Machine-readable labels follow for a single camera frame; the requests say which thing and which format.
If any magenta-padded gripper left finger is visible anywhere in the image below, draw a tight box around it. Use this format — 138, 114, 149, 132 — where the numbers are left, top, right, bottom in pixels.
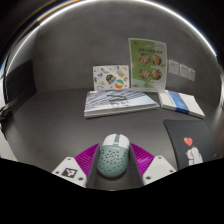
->
51, 142, 101, 190

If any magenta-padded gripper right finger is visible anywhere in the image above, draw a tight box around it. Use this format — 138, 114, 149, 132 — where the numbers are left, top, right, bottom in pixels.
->
128, 142, 177, 188

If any mint green perforated computer mouse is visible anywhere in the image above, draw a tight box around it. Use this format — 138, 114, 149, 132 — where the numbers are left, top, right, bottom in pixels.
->
96, 133, 131, 179

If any black mouse pad heart print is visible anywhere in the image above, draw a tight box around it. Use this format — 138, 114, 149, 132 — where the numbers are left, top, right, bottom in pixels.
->
162, 118, 218, 171

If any white book blue band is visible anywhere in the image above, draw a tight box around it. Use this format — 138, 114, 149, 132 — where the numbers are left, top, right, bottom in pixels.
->
157, 89, 206, 120

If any grey striped cover book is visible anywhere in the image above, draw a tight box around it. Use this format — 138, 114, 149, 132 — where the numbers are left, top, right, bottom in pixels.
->
83, 88, 161, 120

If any white sticker sheet card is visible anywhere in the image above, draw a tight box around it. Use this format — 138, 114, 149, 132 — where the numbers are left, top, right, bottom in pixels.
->
92, 64, 131, 92

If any green menu sign stand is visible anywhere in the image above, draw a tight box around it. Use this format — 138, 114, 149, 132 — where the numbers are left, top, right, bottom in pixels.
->
128, 37, 168, 93

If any white wall switch plate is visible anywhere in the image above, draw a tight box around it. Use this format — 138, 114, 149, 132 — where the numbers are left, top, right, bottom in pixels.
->
187, 67, 197, 82
179, 63, 190, 79
167, 59, 180, 76

